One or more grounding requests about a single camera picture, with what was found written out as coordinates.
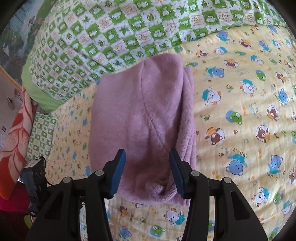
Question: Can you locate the purple knitted sweater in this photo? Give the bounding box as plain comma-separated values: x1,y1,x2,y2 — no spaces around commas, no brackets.
88,53,196,206

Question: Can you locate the red floral blanket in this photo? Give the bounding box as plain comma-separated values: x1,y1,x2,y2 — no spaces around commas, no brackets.
0,88,38,200

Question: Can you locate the green checkered pillow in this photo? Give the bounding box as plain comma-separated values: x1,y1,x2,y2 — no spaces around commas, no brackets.
26,112,57,162

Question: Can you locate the yellow bear print bedsheet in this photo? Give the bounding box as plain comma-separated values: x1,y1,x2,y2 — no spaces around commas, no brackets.
46,26,295,240

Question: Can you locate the green white patterned quilt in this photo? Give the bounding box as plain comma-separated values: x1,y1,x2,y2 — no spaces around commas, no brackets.
22,0,286,111

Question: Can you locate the landscape wall picture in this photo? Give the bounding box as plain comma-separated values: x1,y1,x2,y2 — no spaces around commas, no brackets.
1,0,56,85

